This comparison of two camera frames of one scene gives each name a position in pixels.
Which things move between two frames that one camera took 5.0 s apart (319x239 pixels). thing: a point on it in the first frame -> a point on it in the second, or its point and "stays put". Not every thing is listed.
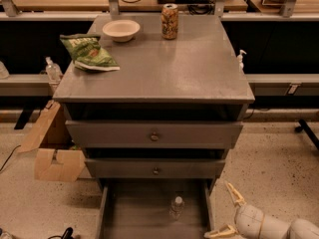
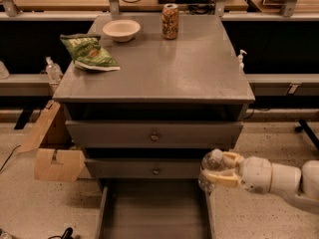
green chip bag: [86, 51] stays put
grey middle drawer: [155, 167] stays put
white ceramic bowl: [122, 30] stays put
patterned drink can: [169, 21] stays put
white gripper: [248, 220] -> [256, 174]
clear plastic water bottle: [176, 208] -> [212, 161]
